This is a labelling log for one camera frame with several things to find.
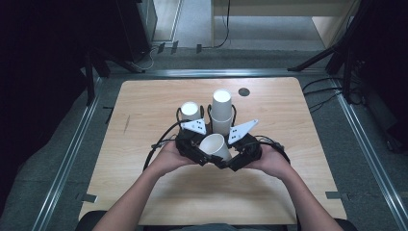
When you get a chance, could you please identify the black floor cable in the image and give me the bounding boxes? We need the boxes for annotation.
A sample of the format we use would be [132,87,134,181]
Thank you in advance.
[303,90,367,114]
[301,76,344,93]

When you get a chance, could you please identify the black cabinet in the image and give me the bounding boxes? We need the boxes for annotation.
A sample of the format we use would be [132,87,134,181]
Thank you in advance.
[115,0,159,64]

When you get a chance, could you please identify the black hanging cable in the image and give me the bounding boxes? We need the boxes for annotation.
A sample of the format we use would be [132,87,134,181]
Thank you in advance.
[201,0,232,50]

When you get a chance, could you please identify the hand-held gripper cable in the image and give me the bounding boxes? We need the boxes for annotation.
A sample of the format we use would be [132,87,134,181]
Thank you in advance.
[254,135,292,165]
[142,118,192,172]

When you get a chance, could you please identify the dark curtain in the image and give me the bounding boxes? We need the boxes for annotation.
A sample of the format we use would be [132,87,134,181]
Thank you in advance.
[0,0,129,210]

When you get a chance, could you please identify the beige wooden desk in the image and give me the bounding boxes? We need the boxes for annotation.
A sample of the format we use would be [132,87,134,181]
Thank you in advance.
[210,0,363,50]

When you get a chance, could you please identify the person's grey shirt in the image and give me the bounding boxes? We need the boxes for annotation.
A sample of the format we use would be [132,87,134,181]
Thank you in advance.
[169,223,273,231]

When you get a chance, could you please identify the black chair armrest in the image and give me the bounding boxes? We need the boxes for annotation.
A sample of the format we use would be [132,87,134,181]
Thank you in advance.
[335,218,359,231]
[74,210,109,231]

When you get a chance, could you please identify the black metal stand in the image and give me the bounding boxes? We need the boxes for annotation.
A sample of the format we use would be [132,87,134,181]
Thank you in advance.
[82,47,145,107]

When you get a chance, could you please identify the black tripod stand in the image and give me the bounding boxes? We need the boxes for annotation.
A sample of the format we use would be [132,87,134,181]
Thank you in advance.
[287,0,370,104]

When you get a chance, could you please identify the metal floor rail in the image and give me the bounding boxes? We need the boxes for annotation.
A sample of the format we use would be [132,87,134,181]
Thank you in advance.
[105,67,325,79]
[30,78,104,231]
[330,77,408,229]

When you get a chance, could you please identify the person's left hand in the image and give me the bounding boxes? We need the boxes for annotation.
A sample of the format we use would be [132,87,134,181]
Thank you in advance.
[150,141,195,176]

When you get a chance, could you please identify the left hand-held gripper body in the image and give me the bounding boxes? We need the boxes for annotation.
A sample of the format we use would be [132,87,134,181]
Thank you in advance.
[175,118,207,156]

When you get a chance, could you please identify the white paper cup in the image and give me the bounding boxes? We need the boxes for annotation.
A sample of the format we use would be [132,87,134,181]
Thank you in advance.
[211,89,233,122]
[180,101,203,123]
[198,133,233,162]
[210,115,234,137]

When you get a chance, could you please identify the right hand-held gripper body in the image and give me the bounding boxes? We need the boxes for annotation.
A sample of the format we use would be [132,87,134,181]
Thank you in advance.
[227,118,263,164]

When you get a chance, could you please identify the white floor cable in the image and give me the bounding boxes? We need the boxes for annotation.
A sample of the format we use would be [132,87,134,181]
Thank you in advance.
[128,44,161,72]

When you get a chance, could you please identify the left hand-held gripper cable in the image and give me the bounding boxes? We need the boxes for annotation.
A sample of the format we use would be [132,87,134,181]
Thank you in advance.
[142,118,192,172]

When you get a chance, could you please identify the grey tape strip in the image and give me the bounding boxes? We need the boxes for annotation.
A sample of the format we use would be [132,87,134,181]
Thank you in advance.
[80,192,98,204]
[324,191,349,201]

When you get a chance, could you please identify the black tape strip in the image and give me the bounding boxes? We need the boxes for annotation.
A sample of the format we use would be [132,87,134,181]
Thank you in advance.
[102,106,115,125]

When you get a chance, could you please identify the person's right hand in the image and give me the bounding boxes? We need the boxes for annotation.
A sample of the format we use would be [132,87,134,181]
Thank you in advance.
[244,144,292,179]

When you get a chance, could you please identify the right hand-held gripper cable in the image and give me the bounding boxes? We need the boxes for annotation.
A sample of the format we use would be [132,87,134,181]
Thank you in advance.
[254,135,292,165]

